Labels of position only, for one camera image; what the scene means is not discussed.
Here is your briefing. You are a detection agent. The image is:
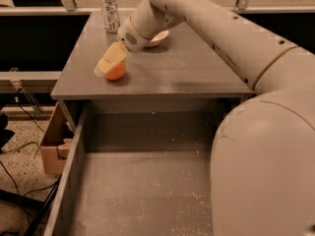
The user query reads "silver drink can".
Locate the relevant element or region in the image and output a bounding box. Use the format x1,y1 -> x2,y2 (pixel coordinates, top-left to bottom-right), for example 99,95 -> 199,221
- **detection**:
99,0 -> 120,33

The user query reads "open grey top drawer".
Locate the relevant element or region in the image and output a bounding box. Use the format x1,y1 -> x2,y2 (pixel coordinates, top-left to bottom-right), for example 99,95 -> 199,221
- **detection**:
44,100 -> 231,236

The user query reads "orange fruit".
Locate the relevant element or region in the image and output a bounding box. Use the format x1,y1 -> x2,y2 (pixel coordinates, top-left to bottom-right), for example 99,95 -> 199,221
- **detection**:
104,61 -> 126,81

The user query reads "black cables left floor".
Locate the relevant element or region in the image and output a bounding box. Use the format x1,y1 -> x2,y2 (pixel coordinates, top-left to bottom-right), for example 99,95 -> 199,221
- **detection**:
0,96 -> 62,236

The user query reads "white paper bowl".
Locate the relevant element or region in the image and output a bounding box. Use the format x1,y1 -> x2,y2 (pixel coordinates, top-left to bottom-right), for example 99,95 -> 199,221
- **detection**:
146,29 -> 169,48

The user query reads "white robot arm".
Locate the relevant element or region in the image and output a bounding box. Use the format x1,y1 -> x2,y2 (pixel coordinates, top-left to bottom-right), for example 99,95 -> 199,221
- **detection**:
94,0 -> 315,236

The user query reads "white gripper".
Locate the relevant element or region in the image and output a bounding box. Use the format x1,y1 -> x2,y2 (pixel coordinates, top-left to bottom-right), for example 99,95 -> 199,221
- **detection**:
94,16 -> 151,77

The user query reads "metal railing frame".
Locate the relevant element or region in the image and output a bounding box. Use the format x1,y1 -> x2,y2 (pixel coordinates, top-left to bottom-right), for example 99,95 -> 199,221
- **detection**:
0,0 -> 315,95

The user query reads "cardboard box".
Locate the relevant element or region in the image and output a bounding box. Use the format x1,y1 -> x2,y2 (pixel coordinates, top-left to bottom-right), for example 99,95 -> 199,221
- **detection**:
40,104 -> 74,174

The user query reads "grey cabinet counter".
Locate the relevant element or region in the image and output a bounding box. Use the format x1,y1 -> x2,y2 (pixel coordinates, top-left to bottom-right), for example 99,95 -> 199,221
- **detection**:
50,9 -> 256,131

